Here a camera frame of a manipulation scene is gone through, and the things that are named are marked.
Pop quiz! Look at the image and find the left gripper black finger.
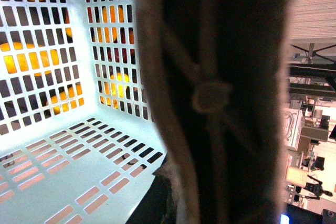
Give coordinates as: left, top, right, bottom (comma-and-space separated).
136, 0, 289, 223

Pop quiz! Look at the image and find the light blue plastic basket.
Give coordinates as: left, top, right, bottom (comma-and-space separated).
1, 0, 167, 223

